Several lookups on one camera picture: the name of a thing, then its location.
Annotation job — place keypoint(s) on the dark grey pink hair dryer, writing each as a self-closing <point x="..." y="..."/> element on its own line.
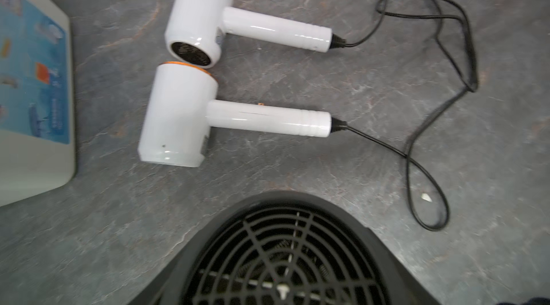
<point x="284" y="247"/>

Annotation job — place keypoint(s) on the blue lid storage box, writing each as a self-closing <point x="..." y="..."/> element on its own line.
<point x="37" y="99"/>

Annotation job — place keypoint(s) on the white hair dryer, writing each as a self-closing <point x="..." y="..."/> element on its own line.
<point x="183" y="108"/>
<point x="197" y="28"/>

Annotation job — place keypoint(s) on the far white hair dryer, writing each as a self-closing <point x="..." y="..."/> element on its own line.
<point x="197" y="28"/>

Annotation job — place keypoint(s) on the near white hair dryer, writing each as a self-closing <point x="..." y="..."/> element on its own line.
<point x="183" y="108"/>

